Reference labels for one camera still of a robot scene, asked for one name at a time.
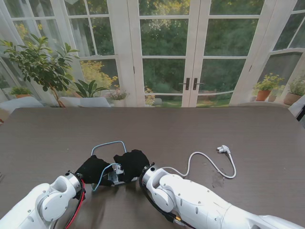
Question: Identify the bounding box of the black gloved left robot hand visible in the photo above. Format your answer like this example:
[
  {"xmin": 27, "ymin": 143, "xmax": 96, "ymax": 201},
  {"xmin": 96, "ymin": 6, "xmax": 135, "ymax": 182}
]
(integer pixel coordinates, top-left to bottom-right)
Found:
[{"xmin": 75, "ymin": 155, "xmax": 115, "ymax": 187}]

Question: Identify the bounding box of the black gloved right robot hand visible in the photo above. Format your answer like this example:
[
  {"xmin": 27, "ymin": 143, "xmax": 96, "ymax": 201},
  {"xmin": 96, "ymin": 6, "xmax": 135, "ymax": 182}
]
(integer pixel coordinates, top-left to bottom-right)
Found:
[{"xmin": 113, "ymin": 149, "xmax": 151, "ymax": 184}]

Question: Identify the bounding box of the grey USB charger block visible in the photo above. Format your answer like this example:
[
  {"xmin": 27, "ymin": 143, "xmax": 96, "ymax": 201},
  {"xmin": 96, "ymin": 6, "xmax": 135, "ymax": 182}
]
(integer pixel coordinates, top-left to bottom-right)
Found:
[{"xmin": 112, "ymin": 163, "xmax": 124, "ymax": 175}]

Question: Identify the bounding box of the white power strip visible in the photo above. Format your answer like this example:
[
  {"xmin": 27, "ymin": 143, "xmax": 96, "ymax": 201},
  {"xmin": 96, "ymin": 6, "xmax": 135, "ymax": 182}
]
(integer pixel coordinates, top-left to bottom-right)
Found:
[{"xmin": 107, "ymin": 173, "xmax": 139, "ymax": 186}]

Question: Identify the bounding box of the light blue USB cable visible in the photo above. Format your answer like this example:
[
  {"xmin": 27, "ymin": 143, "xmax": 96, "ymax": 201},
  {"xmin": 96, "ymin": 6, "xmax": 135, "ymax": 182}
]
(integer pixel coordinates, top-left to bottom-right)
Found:
[{"xmin": 91, "ymin": 140, "xmax": 127, "ymax": 193}]

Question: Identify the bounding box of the printed garden window backdrop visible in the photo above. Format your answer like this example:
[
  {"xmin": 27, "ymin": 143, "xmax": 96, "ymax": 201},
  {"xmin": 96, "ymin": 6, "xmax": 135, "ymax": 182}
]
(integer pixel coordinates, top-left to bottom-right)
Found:
[{"xmin": 0, "ymin": 0, "xmax": 305, "ymax": 108}]

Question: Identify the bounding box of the white board with black edge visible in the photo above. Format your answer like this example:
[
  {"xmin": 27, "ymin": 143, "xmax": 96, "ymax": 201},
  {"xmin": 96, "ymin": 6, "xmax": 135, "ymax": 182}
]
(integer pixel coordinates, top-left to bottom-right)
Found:
[{"xmin": 288, "ymin": 94, "xmax": 305, "ymax": 122}]

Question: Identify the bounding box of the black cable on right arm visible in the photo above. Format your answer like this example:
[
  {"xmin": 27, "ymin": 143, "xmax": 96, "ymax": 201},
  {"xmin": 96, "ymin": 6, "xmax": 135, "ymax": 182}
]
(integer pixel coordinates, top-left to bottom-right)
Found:
[{"xmin": 139, "ymin": 171, "xmax": 182, "ymax": 224}]

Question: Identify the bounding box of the red cable on left arm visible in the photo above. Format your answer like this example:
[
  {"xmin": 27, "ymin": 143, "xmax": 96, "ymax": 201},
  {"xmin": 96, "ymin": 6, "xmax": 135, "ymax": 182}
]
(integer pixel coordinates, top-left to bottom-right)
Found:
[{"xmin": 64, "ymin": 178, "xmax": 86, "ymax": 229}]

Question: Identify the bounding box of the white power cord with plug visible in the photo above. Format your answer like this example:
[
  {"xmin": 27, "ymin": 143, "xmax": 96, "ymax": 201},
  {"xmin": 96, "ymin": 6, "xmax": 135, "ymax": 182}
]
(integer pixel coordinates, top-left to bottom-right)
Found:
[{"xmin": 164, "ymin": 145, "xmax": 237, "ymax": 179}]

